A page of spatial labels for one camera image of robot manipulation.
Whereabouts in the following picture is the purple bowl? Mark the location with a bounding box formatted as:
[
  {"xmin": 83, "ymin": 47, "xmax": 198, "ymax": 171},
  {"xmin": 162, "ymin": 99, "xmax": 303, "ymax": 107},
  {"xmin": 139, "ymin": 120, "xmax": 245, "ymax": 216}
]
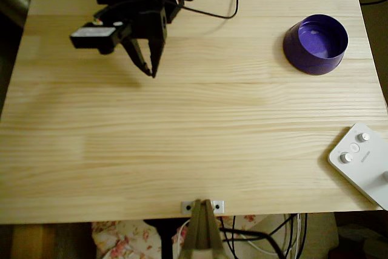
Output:
[{"xmin": 283, "ymin": 13, "xmax": 350, "ymax": 76}]

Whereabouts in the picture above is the metal clamp at table edge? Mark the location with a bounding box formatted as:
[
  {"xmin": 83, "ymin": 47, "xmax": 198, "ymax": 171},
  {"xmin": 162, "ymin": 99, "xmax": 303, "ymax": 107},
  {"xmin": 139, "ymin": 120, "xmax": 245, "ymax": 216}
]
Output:
[{"xmin": 181, "ymin": 198, "xmax": 224, "ymax": 252}]

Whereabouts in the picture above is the floral cloth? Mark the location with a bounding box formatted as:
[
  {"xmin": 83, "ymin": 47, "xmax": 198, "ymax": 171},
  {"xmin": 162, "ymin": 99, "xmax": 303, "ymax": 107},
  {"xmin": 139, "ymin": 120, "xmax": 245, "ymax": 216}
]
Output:
[{"xmin": 92, "ymin": 214, "xmax": 258, "ymax": 259}]

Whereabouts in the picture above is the black stand pole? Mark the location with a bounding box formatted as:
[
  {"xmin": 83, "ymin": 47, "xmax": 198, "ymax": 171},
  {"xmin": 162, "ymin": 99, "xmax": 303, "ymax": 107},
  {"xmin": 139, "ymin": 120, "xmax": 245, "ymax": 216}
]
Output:
[{"xmin": 144, "ymin": 218, "xmax": 183, "ymax": 259}]

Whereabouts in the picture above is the white control box with knobs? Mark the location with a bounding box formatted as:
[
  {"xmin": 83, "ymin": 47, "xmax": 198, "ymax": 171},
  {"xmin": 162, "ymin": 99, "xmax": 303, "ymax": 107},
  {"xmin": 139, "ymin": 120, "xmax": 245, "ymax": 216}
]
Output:
[{"xmin": 327, "ymin": 122, "xmax": 388, "ymax": 211}]

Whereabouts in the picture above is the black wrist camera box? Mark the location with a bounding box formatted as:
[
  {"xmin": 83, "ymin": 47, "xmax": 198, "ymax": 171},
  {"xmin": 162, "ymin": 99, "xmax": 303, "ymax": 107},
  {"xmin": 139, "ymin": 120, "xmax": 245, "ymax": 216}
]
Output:
[{"xmin": 69, "ymin": 21, "xmax": 127, "ymax": 56}]

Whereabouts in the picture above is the white screw bracket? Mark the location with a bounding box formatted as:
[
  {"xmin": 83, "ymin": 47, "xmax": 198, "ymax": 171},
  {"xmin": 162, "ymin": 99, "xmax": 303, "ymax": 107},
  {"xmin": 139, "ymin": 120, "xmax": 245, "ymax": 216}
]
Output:
[{"xmin": 180, "ymin": 200, "xmax": 226, "ymax": 214}]

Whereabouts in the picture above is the thick black cable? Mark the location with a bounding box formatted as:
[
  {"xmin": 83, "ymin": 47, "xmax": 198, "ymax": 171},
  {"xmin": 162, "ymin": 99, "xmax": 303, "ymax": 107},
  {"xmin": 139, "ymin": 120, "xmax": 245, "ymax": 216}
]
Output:
[{"xmin": 219, "ymin": 227, "xmax": 286, "ymax": 259}]

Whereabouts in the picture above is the white cable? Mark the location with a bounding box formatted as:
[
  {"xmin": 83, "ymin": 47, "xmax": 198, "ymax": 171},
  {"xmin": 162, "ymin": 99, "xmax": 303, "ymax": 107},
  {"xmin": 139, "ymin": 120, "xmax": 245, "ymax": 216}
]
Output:
[{"xmin": 172, "ymin": 214, "xmax": 303, "ymax": 257}]

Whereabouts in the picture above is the thin black cable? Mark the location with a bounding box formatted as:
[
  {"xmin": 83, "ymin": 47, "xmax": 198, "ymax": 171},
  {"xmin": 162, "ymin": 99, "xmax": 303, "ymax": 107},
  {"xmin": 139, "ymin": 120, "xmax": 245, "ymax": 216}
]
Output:
[{"xmin": 295, "ymin": 212, "xmax": 309, "ymax": 259}]

